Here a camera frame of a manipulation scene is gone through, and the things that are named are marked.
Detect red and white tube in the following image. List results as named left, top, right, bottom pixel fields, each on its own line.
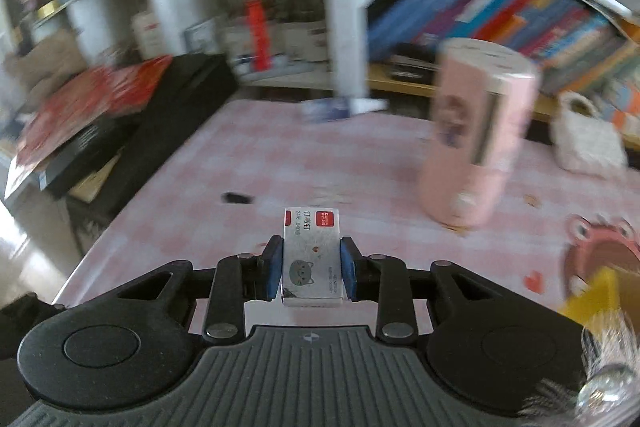
left=239, top=0, right=273, bottom=72

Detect long black box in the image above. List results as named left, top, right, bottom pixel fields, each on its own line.
left=37, top=117, right=141, bottom=200

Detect row of colourful books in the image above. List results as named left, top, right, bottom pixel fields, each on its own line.
left=367, top=0, right=640, bottom=98

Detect red decoration packets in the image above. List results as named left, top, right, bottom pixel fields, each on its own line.
left=5, top=56, right=173, bottom=200

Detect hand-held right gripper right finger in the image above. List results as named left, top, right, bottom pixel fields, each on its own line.
left=340, top=236, right=493, bottom=344

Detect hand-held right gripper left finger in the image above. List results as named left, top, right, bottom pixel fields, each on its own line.
left=112, top=234, right=284, bottom=344

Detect white card box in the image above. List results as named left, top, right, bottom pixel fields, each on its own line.
left=132, top=12, right=161, bottom=58

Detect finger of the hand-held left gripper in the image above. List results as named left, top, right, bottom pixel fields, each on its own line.
left=0, top=292, right=58, bottom=358

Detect yellow cardboard box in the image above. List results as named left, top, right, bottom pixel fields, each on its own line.
left=557, top=267, right=640, bottom=358

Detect small white staple box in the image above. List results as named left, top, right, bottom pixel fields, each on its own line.
left=281, top=207, right=346, bottom=308

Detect wooden bookshelf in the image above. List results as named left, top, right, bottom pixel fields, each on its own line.
left=317, top=0, right=640, bottom=122

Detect pink cylindrical humidifier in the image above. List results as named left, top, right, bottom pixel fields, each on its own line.
left=417, top=38, right=543, bottom=230

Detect beige cloth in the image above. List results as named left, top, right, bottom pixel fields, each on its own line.
left=5, top=32, right=86, bottom=98

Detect clear shiny object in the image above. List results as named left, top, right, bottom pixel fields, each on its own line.
left=520, top=312, right=640, bottom=427

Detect black electronic keyboard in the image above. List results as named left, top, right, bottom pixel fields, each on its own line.
left=45, top=54, right=238, bottom=228

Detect pink cartoon-eyed object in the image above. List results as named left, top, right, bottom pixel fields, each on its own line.
left=564, top=214, right=640, bottom=303

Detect white beaded handbag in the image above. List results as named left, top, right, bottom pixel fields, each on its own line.
left=550, top=91, right=630, bottom=178

